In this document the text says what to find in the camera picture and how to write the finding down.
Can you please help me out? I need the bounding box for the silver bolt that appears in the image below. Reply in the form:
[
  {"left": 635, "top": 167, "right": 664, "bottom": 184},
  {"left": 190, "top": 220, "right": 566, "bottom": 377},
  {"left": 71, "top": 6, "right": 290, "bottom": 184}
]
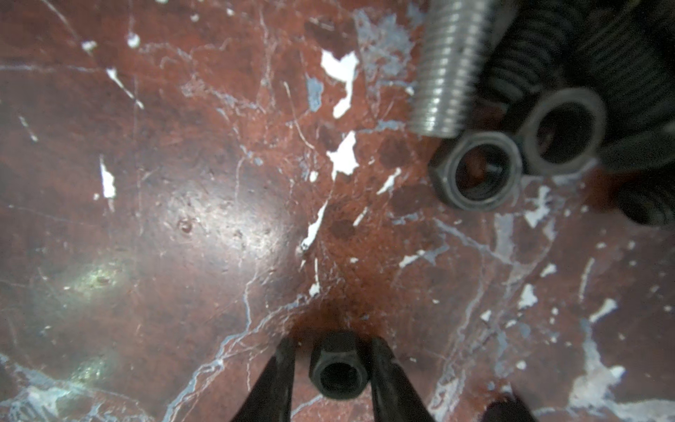
[{"left": 408, "top": 0, "right": 497, "bottom": 138}]

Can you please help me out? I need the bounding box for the black hex nut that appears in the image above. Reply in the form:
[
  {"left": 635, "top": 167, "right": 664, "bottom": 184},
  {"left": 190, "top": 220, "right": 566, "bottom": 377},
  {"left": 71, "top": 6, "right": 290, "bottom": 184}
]
[{"left": 309, "top": 331, "right": 370, "bottom": 401}]

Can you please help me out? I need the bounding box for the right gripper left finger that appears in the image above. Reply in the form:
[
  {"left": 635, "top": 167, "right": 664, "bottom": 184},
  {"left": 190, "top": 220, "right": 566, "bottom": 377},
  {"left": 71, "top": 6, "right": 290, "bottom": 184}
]
[{"left": 231, "top": 337, "right": 296, "bottom": 422}]

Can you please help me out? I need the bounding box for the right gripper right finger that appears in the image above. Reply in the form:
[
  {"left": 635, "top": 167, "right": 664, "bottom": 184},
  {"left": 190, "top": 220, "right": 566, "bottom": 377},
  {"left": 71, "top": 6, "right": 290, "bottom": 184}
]
[{"left": 370, "top": 337, "right": 433, "bottom": 422}]

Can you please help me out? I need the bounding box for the black threaded bolt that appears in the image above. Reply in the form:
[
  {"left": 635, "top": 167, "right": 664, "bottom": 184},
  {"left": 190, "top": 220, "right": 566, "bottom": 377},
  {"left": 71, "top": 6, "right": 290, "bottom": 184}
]
[{"left": 480, "top": 0, "right": 592, "bottom": 104}]

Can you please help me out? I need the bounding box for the dark hex nut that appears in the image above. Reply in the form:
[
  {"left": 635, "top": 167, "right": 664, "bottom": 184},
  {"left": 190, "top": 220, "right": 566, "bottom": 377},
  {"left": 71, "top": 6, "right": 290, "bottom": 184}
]
[
  {"left": 428, "top": 131, "right": 523, "bottom": 212},
  {"left": 503, "top": 88, "right": 608, "bottom": 176}
]

